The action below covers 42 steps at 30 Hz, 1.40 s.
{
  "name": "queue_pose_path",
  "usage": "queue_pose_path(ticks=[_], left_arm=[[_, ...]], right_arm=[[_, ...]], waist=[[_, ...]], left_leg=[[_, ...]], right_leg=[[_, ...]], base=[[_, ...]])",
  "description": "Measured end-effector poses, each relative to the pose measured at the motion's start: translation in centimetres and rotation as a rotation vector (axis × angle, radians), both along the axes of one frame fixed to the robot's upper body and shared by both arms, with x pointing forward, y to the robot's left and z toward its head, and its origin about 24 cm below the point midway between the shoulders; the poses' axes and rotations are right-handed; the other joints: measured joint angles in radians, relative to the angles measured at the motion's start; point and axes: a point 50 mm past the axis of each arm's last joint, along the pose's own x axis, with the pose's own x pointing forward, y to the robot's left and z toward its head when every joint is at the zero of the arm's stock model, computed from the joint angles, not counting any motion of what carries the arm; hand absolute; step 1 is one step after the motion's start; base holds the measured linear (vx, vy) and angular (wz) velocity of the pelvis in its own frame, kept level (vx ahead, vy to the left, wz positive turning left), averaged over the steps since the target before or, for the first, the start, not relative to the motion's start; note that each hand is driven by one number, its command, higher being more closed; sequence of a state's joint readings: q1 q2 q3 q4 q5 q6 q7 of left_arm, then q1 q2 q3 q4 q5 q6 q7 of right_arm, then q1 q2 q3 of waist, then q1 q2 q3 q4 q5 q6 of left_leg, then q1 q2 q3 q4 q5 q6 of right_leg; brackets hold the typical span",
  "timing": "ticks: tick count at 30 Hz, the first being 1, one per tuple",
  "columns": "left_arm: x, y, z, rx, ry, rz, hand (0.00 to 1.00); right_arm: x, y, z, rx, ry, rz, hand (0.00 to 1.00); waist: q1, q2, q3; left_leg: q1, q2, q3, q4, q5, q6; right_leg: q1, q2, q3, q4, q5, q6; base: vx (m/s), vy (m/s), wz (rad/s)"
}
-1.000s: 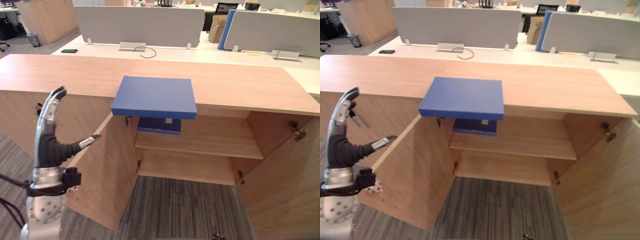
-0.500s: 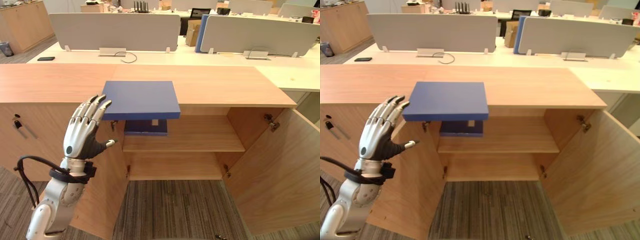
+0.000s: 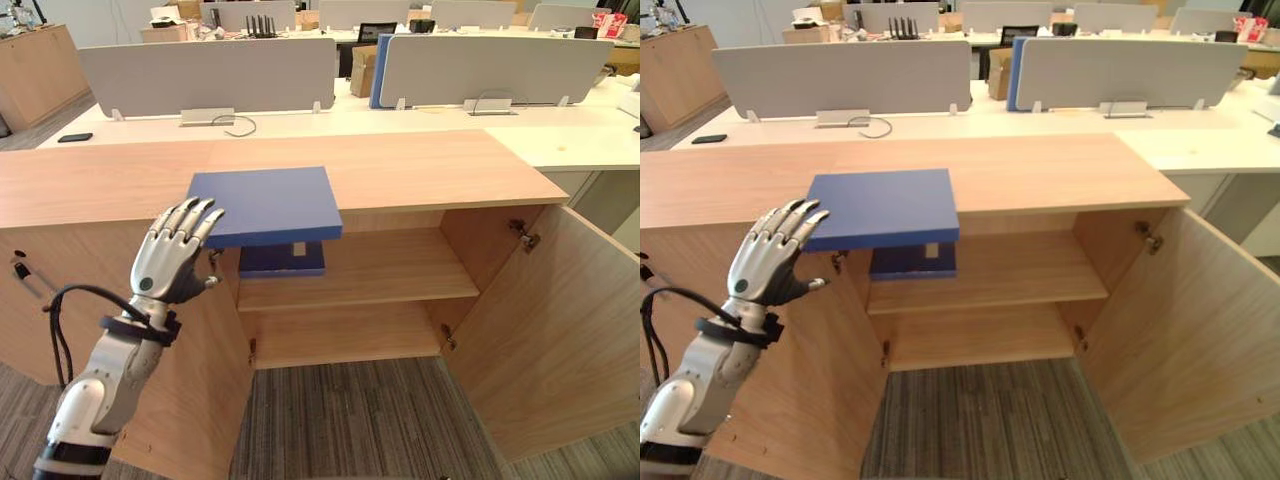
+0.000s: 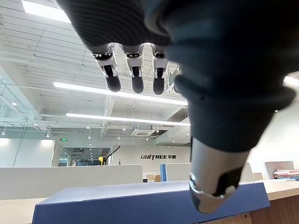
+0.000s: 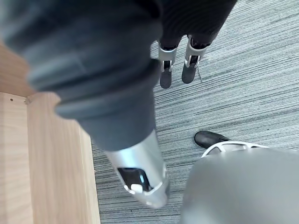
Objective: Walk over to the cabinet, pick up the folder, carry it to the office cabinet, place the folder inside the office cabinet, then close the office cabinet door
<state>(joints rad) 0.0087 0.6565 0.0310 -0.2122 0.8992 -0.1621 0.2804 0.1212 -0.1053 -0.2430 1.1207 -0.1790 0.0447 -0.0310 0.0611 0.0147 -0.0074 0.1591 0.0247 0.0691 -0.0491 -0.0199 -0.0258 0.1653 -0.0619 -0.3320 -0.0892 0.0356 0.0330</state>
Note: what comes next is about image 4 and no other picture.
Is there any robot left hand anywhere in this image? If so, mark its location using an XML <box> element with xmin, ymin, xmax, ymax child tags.
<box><xmin>56</xmin><ymin>0</ymin><xmax>299</xmax><ymax>214</ymax></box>

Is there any blue folder with white label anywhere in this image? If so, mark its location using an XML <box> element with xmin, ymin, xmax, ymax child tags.
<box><xmin>32</xmin><ymin>181</ymin><xmax>271</xmax><ymax>224</ymax></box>

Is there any ceiling air conditioner cassette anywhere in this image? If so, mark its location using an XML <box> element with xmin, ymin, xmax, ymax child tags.
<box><xmin>130</xmin><ymin>129</ymin><xmax>157</xmax><ymax>137</ymax></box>

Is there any long ceiling light strip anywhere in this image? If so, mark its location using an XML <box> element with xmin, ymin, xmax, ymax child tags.
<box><xmin>53</xmin><ymin>81</ymin><xmax>189</xmax><ymax>106</ymax></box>
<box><xmin>65</xmin><ymin>113</ymin><xmax>191</xmax><ymax>126</ymax></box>

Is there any grey partition with blue edge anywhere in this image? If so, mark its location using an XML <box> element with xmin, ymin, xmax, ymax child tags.
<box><xmin>159</xmin><ymin>162</ymin><xmax>255</xmax><ymax>182</ymax></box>

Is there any open cardboard box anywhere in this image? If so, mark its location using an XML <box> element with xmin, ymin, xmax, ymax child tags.
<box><xmin>146</xmin><ymin>174</ymin><xmax>162</xmax><ymax>183</ymax></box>

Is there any stack of papers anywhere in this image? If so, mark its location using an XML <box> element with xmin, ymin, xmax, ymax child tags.
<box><xmin>273</xmin><ymin>169</ymin><xmax>299</xmax><ymax>182</ymax></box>

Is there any black boom with yellow hook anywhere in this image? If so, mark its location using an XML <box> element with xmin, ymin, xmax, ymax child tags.
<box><xmin>98</xmin><ymin>146</ymin><xmax>121</xmax><ymax>162</ymax></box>

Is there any glass doorway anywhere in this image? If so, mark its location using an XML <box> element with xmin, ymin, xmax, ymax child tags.
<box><xmin>57</xmin><ymin>147</ymin><xmax>112</xmax><ymax>167</ymax></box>

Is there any ceiling light panel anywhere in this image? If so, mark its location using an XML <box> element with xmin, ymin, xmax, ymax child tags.
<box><xmin>21</xmin><ymin>0</ymin><xmax>72</xmax><ymax>24</ymax></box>

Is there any long grey desk partition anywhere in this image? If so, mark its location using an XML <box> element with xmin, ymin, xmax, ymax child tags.
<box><xmin>0</xmin><ymin>164</ymin><xmax>143</xmax><ymax>201</ymax></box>

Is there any grey ceiling air duct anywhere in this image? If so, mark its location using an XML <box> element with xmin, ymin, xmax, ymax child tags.
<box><xmin>154</xmin><ymin>126</ymin><xmax>191</xmax><ymax>147</ymax></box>

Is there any black Unitree wall logo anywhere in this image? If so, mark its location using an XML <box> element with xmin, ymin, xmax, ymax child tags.
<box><xmin>140</xmin><ymin>154</ymin><xmax>177</xmax><ymax>160</ymax></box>

